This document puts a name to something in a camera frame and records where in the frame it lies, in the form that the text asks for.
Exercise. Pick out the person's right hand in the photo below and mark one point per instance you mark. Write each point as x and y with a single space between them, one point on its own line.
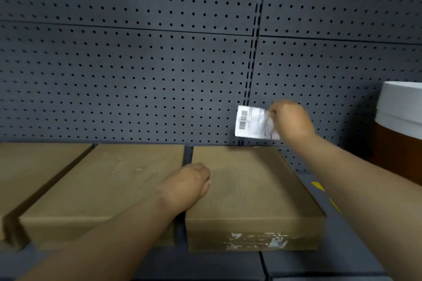
291 122

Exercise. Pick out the person's left hand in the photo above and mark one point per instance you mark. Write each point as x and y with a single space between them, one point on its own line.
186 188

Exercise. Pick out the white barcode label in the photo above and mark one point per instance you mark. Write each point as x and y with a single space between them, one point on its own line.
254 122

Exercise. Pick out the brown cardboard box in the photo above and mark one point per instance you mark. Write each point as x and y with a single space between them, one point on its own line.
250 198
105 192
33 172

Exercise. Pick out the white and brown bucket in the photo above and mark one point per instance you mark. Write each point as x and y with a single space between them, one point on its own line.
399 126

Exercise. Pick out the person's left forearm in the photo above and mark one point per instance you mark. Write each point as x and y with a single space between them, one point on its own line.
99 248

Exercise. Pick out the person's right forearm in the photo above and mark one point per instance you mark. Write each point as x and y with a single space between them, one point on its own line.
369 198

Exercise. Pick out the yellow plastic scraper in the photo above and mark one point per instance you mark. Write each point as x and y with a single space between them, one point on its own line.
319 187

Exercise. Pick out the grey pegboard back panel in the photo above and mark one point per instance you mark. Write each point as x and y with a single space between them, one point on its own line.
132 60

